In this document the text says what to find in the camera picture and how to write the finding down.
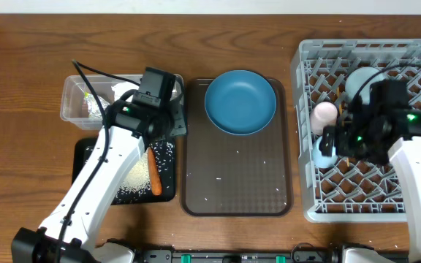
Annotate light blue plastic cup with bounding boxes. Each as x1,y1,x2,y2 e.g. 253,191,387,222
311,137,338,169

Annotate pink plastic cup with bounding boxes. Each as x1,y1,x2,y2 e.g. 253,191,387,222
310,102,338,135

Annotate wooden chopstick diagonal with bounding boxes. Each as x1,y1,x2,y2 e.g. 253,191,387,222
336,87,350,167

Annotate light blue bowl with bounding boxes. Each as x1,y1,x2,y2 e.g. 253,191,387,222
345,66,386,105

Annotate orange carrot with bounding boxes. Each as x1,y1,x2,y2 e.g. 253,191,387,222
147,148,162,196

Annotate pile of white rice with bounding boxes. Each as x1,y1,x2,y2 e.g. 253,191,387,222
120,157,151,194

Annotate dark blue plate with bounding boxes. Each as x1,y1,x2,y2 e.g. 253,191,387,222
204,70,277,136

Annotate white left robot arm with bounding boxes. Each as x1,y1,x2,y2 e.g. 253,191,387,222
11,68,186,262

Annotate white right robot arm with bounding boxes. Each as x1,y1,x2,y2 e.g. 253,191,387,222
312,110,421,262

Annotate black waste tray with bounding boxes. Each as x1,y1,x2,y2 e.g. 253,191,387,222
70,135,177,205

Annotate grey dishwasher rack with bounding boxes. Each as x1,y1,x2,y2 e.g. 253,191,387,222
290,39,421,223

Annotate clear plastic waste bin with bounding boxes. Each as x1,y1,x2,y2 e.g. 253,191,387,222
59,74,184,131

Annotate crumpled white tissue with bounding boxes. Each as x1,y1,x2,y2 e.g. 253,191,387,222
111,82,139,101

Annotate brown serving tray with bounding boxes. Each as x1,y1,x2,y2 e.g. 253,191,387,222
181,78,293,216

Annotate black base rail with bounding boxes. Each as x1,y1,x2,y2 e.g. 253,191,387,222
96,239,416,263

